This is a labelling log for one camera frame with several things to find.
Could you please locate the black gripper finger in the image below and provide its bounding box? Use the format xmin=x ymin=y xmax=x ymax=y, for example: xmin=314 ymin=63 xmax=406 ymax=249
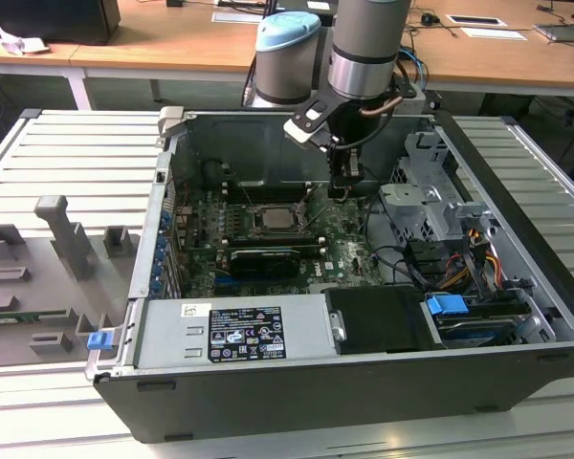
xmin=345 ymin=147 xmax=365 ymax=191
xmin=327 ymin=144 xmax=349 ymax=201

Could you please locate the metal socket cover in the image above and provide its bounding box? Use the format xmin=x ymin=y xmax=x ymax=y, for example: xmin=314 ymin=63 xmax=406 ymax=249
xmin=291 ymin=195 xmax=320 ymax=228

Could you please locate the black RAM slot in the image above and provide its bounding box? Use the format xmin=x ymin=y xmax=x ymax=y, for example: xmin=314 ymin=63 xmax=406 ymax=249
xmin=226 ymin=181 xmax=312 ymax=193
xmin=228 ymin=234 xmax=324 ymax=244
xmin=228 ymin=241 xmax=325 ymax=252
xmin=226 ymin=190 xmax=312 ymax=203

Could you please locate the black CPU socket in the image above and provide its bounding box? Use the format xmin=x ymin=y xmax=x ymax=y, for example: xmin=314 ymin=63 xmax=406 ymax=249
xmin=250 ymin=202 xmax=313 ymax=238

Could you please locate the grey metal drive cage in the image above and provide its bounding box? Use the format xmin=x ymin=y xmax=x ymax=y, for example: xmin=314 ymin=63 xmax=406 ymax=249
xmin=376 ymin=129 xmax=498 ymax=248

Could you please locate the green motherboard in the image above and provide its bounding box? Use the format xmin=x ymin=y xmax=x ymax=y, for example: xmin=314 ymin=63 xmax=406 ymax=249
xmin=171 ymin=184 xmax=389 ymax=297

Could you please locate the black graphics card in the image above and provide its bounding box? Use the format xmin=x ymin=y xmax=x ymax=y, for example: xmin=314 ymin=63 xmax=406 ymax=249
xmin=228 ymin=247 xmax=301 ymax=280

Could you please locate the black plastic shroud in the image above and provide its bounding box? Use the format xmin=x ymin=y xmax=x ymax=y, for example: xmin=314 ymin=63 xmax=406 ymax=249
xmin=324 ymin=286 xmax=444 ymax=357

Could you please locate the hard disk in blue carrier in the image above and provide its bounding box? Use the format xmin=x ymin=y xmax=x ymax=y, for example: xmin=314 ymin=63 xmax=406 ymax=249
xmin=424 ymin=293 xmax=523 ymax=349

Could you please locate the white paper sheet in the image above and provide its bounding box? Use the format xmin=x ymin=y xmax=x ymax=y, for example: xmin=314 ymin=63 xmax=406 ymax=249
xmin=459 ymin=26 xmax=530 ymax=42

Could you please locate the grey case release latch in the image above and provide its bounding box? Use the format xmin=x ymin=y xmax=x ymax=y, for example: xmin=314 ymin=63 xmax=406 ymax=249
xmin=157 ymin=105 xmax=189 ymax=141

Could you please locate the black open PC case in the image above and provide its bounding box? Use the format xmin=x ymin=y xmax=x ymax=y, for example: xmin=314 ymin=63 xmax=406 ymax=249
xmin=84 ymin=105 xmax=574 ymax=444

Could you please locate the grey power supply unit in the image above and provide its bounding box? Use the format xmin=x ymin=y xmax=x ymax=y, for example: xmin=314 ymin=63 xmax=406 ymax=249
xmin=133 ymin=293 xmax=340 ymax=370

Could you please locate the grey laptop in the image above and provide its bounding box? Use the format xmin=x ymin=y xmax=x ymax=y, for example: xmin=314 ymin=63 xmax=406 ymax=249
xmin=532 ymin=21 xmax=574 ymax=45

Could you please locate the blue plastic latch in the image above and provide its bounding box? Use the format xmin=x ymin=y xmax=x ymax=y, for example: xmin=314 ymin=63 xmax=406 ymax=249
xmin=87 ymin=330 xmax=115 ymax=354

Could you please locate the grey parts rack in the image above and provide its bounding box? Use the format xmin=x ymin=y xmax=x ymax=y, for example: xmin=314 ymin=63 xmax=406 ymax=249
xmin=0 ymin=194 xmax=143 ymax=370

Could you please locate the black computer box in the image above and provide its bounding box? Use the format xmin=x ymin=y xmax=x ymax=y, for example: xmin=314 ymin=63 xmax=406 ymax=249
xmin=0 ymin=0 xmax=122 ymax=47

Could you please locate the short wooden office desk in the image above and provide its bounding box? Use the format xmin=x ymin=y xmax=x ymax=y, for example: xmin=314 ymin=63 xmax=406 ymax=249
xmin=0 ymin=39 xmax=93 ymax=112

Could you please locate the green RAM stick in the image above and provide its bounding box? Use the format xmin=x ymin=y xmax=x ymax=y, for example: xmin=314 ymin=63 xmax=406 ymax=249
xmin=0 ymin=310 xmax=69 ymax=323

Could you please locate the crumpled white paper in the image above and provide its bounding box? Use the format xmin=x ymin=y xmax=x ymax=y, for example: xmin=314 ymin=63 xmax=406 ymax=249
xmin=0 ymin=25 xmax=50 ymax=57

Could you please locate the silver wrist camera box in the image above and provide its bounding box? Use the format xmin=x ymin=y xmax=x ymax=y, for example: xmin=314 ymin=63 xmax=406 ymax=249
xmin=282 ymin=97 xmax=339 ymax=145

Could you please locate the black cable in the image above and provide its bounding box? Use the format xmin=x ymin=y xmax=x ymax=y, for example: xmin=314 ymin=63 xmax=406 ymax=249
xmin=362 ymin=194 xmax=434 ymax=291

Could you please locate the blue cable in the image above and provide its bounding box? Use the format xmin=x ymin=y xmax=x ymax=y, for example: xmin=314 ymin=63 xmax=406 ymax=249
xmin=400 ymin=44 xmax=431 ymax=93

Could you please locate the silver desk cable port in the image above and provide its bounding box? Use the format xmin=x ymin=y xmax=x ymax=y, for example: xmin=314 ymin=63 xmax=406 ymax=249
xmin=210 ymin=10 xmax=263 ymax=26
xmin=446 ymin=13 xmax=509 ymax=28

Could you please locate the yellow red wire bundle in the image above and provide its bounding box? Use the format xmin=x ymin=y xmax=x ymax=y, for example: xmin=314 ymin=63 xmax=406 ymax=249
xmin=440 ymin=228 xmax=502 ymax=294

